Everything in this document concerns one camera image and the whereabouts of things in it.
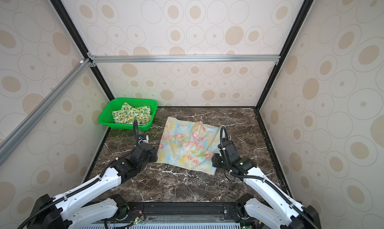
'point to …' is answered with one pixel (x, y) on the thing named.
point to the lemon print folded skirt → (127, 115)
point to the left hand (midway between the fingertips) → (159, 149)
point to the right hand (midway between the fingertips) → (218, 158)
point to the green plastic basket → (107, 119)
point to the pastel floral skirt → (189, 144)
